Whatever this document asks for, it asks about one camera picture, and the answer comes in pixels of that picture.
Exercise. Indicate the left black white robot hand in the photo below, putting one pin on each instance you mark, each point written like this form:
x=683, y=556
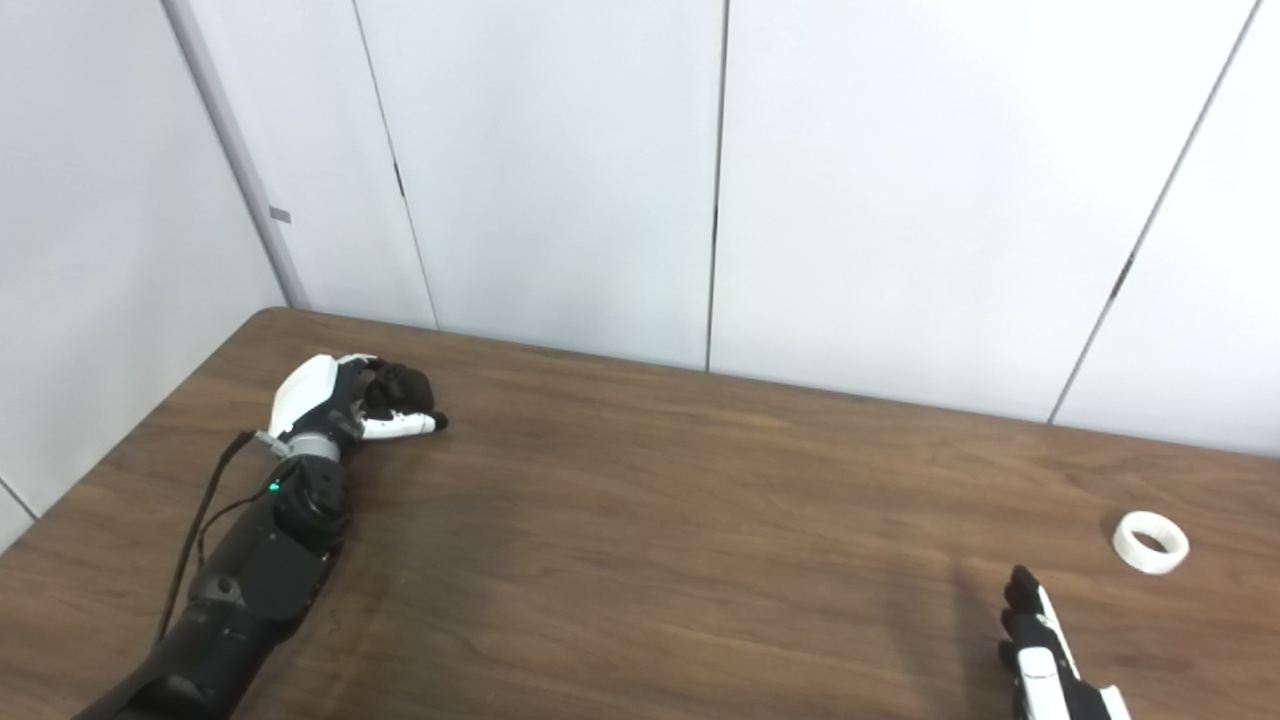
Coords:
x=305, y=390

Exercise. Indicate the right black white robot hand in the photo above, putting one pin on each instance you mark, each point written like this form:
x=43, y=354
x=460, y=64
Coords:
x=1040, y=675

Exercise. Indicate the round black part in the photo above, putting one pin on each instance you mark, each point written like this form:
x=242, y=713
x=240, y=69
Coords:
x=405, y=386

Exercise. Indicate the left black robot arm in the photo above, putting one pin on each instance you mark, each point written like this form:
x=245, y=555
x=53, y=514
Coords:
x=260, y=580

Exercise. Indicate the grey wall post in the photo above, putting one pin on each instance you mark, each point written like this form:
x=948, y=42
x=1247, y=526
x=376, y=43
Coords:
x=240, y=160

